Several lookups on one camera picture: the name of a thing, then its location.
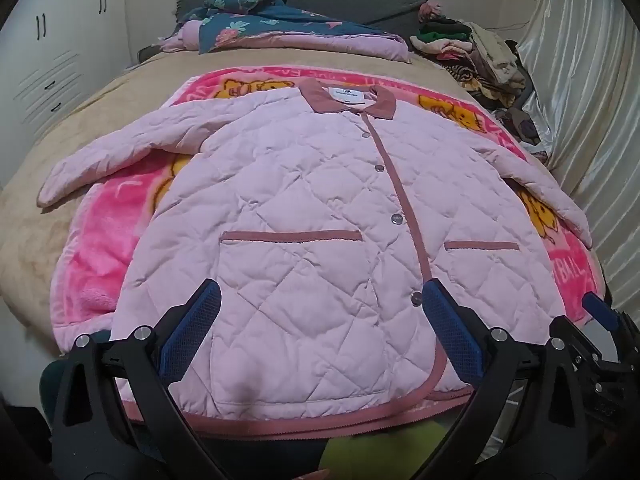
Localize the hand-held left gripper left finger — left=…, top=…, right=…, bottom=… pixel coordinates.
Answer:
left=42, top=278, right=226, bottom=480

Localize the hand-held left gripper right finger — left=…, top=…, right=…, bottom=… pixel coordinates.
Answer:
left=415, top=280, right=596, bottom=480

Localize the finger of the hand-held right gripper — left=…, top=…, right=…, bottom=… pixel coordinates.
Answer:
left=549, top=316, right=601, bottom=363
left=581, top=292, right=628, bottom=333

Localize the pink quilted jacket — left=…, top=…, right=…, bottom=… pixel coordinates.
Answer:
left=36, top=77, right=593, bottom=433

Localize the pile of assorted clothes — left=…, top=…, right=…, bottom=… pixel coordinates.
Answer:
left=410, top=2, right=551, bottom=156

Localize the pink printed fleece blanket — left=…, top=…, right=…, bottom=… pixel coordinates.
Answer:
left=47, top=65, right=608, bottom=361

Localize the white satin curtain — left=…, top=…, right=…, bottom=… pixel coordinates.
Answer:
left=515, top=0, right=640, bottom=311

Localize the beige bed sheet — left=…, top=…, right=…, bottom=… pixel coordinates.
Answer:
left=0, top=40, right=551, bottom=376

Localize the white wardrobe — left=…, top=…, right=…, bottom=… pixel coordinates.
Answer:
left=0, top=0, right=131, bottom=181

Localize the dark blue floral quilt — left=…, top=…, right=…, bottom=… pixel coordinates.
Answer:
left=160, top=0, right=413, bottom=63

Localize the grey padded headboard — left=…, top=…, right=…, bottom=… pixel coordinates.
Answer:
left=176, top=0, right=426, bottom=41

